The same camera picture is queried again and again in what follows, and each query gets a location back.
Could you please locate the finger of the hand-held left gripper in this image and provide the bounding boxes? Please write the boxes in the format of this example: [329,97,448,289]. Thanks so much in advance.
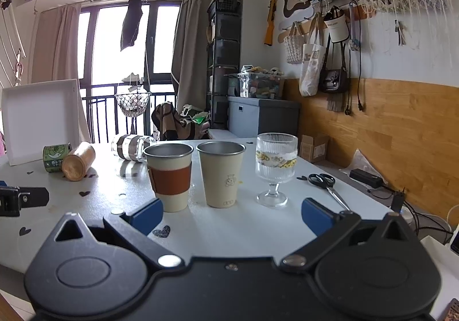
[0,180,50,217]

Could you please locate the toy rifle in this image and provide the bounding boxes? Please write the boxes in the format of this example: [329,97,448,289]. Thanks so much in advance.
[264,0,281,46]

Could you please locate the hanging net basket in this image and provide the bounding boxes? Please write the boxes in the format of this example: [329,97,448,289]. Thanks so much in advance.
[115,90,150,117]

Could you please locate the ribbed glass goblet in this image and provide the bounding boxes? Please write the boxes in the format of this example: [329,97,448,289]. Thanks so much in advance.
[255,133,298,207]

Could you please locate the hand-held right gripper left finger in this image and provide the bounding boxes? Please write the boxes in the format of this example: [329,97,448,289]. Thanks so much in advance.
[46,198,183,269]

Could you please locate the tangle of desk cables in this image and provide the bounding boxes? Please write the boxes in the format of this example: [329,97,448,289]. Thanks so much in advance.
[369,187,456,235]

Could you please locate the clear container of clutter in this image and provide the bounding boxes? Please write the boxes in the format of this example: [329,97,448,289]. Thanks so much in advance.
[238,66,285,99]

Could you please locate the white bucket bag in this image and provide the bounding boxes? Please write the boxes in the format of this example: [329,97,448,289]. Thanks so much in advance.
[323,7,350,43]

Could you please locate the green bag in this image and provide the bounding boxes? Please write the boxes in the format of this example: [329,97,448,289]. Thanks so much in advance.
[181,105,210,135]

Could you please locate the cream cup with bear print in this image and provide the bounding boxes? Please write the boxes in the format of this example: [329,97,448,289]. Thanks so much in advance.
[197,142,247,208]

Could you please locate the black plug adapter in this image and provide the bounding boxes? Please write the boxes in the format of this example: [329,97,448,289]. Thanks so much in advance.
[391,189,407,213]

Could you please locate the beige curtain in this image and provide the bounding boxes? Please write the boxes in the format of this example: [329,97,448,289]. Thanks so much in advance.
[171,0,216,113]
[30,3,82,85]

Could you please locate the brown shoulder bag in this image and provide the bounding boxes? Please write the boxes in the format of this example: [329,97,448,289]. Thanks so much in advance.
[318,41,349,94]

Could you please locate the black balcony railing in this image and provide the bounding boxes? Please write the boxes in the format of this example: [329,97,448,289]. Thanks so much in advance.
[81,83,176,144]

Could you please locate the cream cup with brown sleeve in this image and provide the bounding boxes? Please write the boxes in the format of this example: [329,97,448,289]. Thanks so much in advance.
[143,143,194,213]

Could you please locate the grey storage box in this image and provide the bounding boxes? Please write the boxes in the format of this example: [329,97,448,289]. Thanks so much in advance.
[227,96,301,140]

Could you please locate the striped glass cup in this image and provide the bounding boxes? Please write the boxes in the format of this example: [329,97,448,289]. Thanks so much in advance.
[111,134,160,163]

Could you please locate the dark hanging garment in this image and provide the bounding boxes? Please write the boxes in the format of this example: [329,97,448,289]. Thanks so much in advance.
[120,0,144,52]

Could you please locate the golden brown cup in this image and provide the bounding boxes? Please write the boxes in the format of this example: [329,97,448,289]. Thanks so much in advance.
[62,142,96,182]

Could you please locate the green printed cup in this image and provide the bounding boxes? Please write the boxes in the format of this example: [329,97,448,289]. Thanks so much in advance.
[43,143,72,174]

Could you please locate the plaid cloth pile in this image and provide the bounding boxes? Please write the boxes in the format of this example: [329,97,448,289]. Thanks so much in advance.
[151,102,201,141]

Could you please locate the black scissors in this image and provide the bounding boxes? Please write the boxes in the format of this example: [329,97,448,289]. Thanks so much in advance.
[308,173,351,212]

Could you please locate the purple lanyard with pouch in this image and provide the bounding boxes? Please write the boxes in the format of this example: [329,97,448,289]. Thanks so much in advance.
[348,1,361,52]

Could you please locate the clear plastic bag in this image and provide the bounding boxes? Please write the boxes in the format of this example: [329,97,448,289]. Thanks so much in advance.
[341,149,390,181]

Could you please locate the white woven basket bag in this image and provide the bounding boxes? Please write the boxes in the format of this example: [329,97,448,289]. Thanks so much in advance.
[283,21,305,64]

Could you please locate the black power adapter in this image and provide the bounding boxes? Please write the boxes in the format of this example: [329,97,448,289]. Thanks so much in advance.
[349,168,384,189]

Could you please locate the white tray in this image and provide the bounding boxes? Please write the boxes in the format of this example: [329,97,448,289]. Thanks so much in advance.
[1,79,91,167]

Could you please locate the canvas tote bag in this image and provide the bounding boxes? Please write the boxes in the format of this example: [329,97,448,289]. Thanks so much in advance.
[299,14,328,97]

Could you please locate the black drawer tower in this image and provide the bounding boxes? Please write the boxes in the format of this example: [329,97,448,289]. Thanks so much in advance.
[207,0,242,129]

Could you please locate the white wire wall rack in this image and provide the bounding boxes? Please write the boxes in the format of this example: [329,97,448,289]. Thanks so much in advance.
[0,0,27,86]

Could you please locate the small cardboard box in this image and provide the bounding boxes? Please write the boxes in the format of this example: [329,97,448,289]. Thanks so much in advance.
[299,134,330,164]

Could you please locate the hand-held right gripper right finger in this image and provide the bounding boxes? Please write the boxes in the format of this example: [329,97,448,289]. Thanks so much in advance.
[280,198,422,269]

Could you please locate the black hanging cable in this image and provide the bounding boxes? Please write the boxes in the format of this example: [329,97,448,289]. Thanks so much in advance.
[344,1,366,115]

